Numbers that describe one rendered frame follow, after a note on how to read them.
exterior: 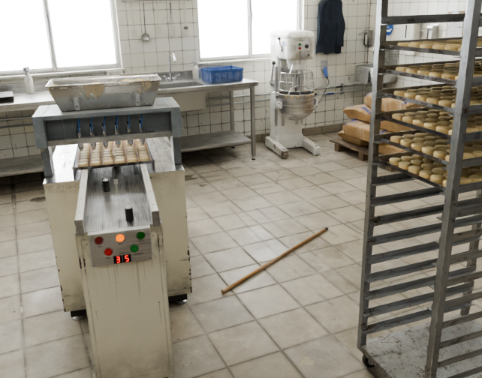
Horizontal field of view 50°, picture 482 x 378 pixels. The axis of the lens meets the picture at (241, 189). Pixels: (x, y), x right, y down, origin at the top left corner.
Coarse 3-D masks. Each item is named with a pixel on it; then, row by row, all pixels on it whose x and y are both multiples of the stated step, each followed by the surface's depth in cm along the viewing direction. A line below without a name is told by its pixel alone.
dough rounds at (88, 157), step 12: (84, 144) 299; (96, 144) 299; (132, 144) 298; (144, 144) 296; (84, 156) 275; (96, 156) 274; (108, 156) 274; (120, 156) 273; (132, 156) 272; (144, 156) 272
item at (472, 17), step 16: (480, 0) 150; (464, 32) 154; (464, 48) 155; (464, 64) 156; (464, 80) 157; (464, 96) 158; (464, 112) 160; (464, 128) 162; (464, 144) 164; (448, 176) 169; (448, 192) 170; (448, 208) 171; (448, 224) 173; (448, 240) 175; (448, 256) 177; (448, 272) 180; (432, 304) 186; (432, 320) 187; (432, 336) 189; (432, 352) 190; (432, 368) 193
